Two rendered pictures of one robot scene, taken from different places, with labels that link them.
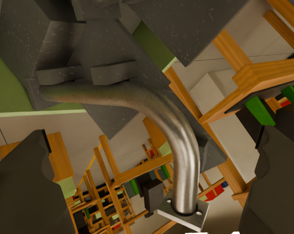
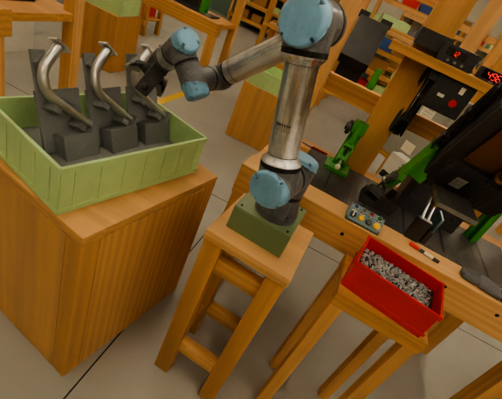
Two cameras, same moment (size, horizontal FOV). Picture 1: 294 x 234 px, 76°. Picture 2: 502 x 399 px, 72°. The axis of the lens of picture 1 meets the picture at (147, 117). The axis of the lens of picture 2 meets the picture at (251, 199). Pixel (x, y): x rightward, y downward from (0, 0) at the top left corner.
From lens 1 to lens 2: 1.25 m
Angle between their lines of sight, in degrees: 29
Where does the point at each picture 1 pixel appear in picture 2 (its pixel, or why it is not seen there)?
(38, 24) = (149, 127)
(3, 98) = (176, 123)
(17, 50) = (161, 131)
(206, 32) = (112, 89)
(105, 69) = (141, 101)
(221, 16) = (108, 90)
